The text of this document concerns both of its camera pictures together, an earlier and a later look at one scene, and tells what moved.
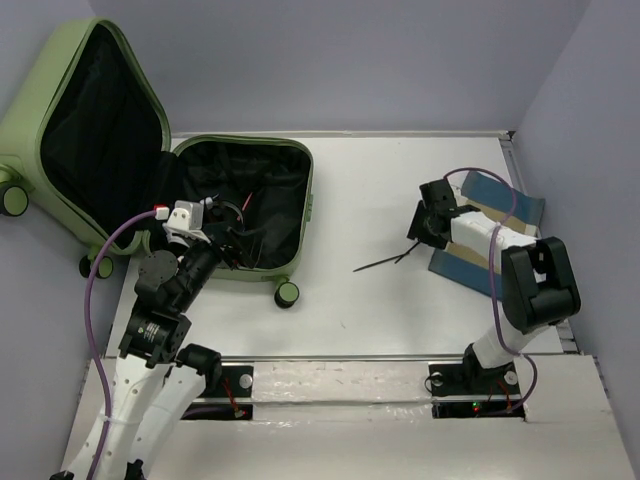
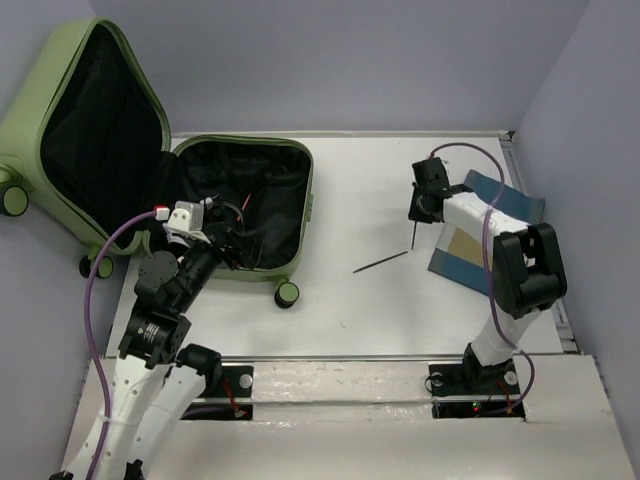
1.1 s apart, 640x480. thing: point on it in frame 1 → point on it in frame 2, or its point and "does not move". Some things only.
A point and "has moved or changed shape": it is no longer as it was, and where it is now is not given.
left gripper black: x=233 y=256 does not move
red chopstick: x=247 y=201 does not move
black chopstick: x=408 y=251 has moved or changed shape
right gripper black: x=418 y=229 → x=414 y=213
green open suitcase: x=86 y=141 does not move
